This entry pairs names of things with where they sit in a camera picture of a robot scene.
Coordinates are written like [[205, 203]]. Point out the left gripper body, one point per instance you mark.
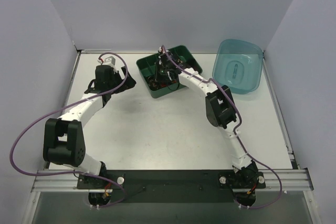
[[122, 78]]

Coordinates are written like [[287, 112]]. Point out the black gold floral tie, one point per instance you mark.
[[152, 83]]

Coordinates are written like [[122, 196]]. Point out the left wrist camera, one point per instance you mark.
[[109, 61]]

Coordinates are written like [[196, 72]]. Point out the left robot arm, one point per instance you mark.
[[64, 142]]

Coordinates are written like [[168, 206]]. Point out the translucent blue plastic tub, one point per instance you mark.
[[238, 65]]

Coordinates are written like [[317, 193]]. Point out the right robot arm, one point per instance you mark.
[[220, 111]]

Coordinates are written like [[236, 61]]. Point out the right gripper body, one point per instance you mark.
[[163, 69]]

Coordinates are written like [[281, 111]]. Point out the green compartment tray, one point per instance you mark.
[[180, 56]]

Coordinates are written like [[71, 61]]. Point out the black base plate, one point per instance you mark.
[[176, 186]]

